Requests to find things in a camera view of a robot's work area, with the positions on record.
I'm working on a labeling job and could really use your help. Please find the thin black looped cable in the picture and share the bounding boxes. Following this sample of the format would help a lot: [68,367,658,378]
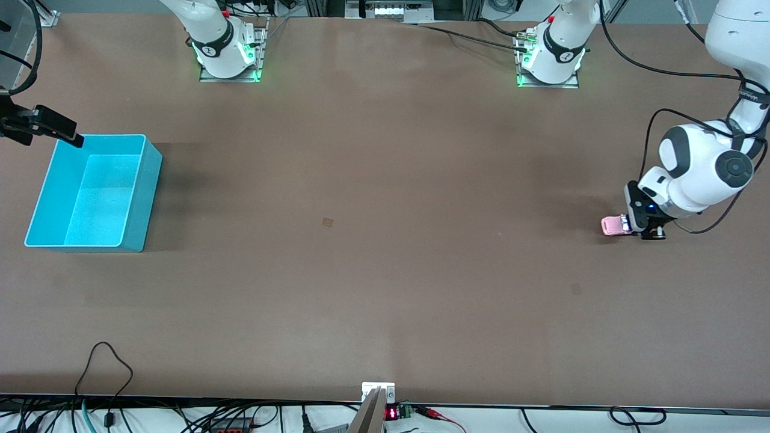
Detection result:
[75,341,135,429]

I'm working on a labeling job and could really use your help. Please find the black coiled cable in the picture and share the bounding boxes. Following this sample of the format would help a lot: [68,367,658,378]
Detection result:
[608,407,668,427]

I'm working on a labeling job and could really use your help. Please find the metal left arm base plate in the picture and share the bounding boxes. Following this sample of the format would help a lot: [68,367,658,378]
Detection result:
[515,30,582,90]

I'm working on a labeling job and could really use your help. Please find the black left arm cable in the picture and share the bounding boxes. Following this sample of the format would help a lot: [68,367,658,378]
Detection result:
[598,0,770,235]

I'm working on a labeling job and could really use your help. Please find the pink jeep toy black roof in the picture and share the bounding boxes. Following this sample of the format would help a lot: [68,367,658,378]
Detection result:
[600,215,631,238]

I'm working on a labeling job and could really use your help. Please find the metal rack equipment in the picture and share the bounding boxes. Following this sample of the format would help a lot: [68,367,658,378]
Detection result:
[343,0,435,24]

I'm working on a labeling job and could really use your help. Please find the red clip wires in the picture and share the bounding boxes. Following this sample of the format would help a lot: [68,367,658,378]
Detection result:
[414,405,467,433]

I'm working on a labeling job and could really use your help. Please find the thick black table cable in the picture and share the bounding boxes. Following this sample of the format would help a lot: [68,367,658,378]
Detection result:
[415,18,531,53]

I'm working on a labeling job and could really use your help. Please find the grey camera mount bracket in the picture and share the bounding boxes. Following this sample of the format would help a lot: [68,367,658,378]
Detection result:
[348,381,397,433]

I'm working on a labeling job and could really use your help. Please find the aluminium frame corner bracket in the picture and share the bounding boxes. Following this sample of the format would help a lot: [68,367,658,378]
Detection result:
[31,0,61,28]

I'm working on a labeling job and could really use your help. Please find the turquoise plastic bin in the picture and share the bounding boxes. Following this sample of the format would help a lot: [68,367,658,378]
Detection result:
[24,134,164,254]

